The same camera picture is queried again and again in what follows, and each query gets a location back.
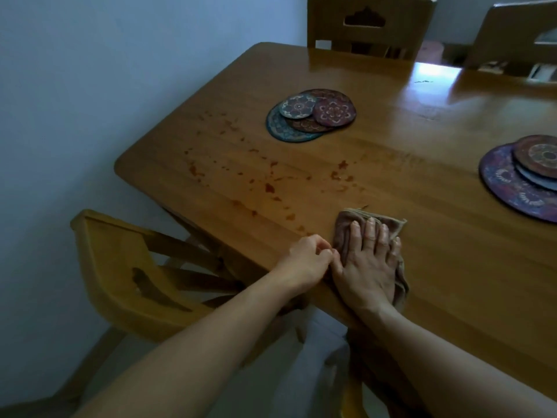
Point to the person's right forearm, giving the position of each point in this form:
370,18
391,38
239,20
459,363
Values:
444,370

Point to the person's right hand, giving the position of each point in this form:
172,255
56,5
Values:
367,282

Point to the person's right thumb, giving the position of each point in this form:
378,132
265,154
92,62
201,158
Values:
336,267

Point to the large purple round placemat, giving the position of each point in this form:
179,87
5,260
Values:
500,178

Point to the person's left hand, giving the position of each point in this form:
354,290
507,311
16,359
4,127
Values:
300,267

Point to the dark red patterned round mat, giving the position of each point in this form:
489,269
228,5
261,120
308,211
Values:
537,154

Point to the person's right little finger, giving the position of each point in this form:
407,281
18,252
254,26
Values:
394,254

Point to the brown patterned round coaster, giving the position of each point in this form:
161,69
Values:
307,125

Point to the large teal round placemat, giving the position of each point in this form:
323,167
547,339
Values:
278,128

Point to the maroon patterned round mat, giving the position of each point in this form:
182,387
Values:
334,109

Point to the person's left fingers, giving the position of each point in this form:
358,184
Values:
320,250

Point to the brown cleaning cloth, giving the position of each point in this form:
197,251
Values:
343,230

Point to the small grey patterned coaster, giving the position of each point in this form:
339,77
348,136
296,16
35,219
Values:
298,106

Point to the pale round coaster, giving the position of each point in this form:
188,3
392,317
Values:
537,179

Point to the wooden chair with cutout back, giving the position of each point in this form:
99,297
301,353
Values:
370,32
117,274
504,34

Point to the person's right middle finger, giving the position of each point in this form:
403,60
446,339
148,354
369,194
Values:
370,237

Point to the person's left forearm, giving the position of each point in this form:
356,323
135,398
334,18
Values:
196,356

